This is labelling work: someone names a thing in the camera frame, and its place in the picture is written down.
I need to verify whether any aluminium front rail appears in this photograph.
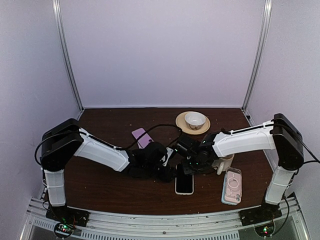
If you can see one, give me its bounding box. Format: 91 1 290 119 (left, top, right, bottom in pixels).
17 193 312 240

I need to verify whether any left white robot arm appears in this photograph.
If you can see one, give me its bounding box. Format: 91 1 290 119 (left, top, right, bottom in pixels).
37 118 176 222

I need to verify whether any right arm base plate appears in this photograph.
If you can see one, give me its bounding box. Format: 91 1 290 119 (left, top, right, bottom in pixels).
239 203 282 226

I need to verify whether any white ceramic bowl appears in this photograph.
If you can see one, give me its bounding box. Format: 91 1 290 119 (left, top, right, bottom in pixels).
184 111 206 130

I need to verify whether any cream ceramic mug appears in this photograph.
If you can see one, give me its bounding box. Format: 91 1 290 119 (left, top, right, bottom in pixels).
211 154 235 175

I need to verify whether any beige ceramic saucer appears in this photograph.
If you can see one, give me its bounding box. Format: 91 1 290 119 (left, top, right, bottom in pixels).
175 111 211 135

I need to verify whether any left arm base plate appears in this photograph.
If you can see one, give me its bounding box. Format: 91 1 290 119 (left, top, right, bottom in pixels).
45 207 90 227

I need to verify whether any black smartphone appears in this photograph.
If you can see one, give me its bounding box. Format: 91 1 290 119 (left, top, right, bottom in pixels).
175 163 194 196

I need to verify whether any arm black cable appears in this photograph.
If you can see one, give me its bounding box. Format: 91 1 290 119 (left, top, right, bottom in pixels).
127 124 183 151
272 119 320 226

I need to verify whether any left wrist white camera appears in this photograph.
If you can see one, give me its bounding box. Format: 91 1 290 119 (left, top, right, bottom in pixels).
160 147 174 167

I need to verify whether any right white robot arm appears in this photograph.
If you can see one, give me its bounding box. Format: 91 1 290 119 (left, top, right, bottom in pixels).
175 113 304 221

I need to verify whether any light blue phone case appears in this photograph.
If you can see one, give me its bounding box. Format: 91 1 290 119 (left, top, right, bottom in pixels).
220 172 243 206

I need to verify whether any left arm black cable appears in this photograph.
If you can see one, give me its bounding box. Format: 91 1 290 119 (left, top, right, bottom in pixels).
127 124 183 151

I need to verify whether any right aluminium frame post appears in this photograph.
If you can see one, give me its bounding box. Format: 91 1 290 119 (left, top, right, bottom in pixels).
241 0 273 112

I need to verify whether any left aluminium frame post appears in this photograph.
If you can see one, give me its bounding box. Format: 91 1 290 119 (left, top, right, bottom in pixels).
52 0 84 112

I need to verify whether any aluminium frame post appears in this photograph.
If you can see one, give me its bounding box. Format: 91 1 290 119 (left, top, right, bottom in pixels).
52 0 84 112
241 0 273 112

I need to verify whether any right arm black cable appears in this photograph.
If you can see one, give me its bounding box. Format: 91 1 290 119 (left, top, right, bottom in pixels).
272 119 320 226

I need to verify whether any purple smartphone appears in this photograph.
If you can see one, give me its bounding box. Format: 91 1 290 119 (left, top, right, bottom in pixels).
131 127 154 149

